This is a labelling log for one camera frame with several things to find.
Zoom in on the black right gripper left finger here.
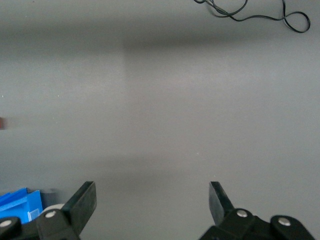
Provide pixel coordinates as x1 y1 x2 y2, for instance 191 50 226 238
0 181 97 240

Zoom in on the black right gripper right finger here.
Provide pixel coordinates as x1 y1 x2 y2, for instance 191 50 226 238
197 181 316 240

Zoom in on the blue plastic storage bin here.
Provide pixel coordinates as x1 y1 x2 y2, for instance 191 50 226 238
0 187 42 225

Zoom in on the thin black looped cable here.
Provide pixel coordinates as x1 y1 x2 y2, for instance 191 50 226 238
193 0 311 33

